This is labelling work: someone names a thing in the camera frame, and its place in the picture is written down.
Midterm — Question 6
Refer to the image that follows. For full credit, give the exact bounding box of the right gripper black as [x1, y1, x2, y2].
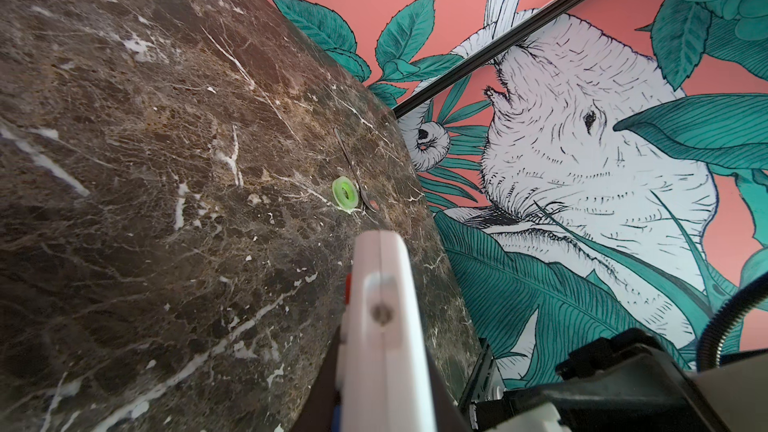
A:
[467, 328, 728, 431]

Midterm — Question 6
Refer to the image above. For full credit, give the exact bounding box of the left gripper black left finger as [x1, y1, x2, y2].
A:
[291, 327, 341, 432]

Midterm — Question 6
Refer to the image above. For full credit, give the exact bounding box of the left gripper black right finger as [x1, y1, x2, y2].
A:
[427, 354, 471, 432]

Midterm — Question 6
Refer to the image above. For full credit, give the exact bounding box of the white remote control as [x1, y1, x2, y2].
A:
[336, 230, 437, 431]

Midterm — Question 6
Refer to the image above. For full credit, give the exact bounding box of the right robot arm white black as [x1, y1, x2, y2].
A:
[459, 276, 767, 431]

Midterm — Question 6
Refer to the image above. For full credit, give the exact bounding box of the green tape roll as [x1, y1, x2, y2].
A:
[331, 176, 360, 212]

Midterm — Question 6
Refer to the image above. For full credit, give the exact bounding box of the small metal spoon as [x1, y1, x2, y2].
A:
[334, 128, 380, 212]

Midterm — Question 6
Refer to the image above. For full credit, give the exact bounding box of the black front mounting rail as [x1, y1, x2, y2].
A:
[458, 338, 505, 413]

